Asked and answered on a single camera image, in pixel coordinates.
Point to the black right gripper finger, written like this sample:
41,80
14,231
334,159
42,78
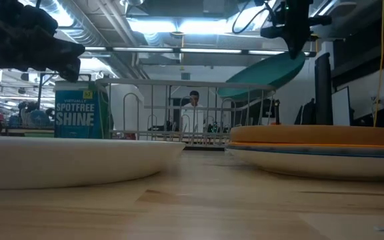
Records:
295,43

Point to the teal plate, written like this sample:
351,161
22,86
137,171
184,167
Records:
265,75

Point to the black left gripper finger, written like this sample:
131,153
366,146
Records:
67,56

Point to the tan divided plate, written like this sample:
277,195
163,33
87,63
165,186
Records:
318,135

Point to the white board panel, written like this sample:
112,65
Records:
341,106

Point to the ceiling light strip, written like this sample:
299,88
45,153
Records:
208,50

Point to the black monitor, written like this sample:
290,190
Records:
323,90

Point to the blue patterned rim plate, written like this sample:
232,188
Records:
318,163

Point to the plain white plate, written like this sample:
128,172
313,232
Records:
72,160

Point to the blue detergent box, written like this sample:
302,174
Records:
77,113

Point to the person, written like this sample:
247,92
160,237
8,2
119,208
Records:
193,106

